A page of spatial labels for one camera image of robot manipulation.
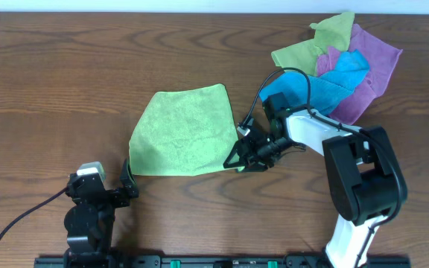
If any olive green microfiber cloth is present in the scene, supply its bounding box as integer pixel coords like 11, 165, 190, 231
271, 12, 355, 76

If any light green microfiber cloth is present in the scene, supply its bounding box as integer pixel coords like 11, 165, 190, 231
129, 83, 238, 176

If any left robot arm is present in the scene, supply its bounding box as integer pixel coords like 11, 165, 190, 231
63, 160, 139, 267

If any blue microfiber cloth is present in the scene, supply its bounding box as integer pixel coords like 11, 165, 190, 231
259, 47, 370, 115

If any purple microfiber cloth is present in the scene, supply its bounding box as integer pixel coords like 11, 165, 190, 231
317, 24, 403, 125

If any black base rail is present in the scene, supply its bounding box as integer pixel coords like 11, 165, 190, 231
34, 253, 412, 268

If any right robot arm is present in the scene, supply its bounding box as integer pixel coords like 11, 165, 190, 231
223, 93, 410, 267

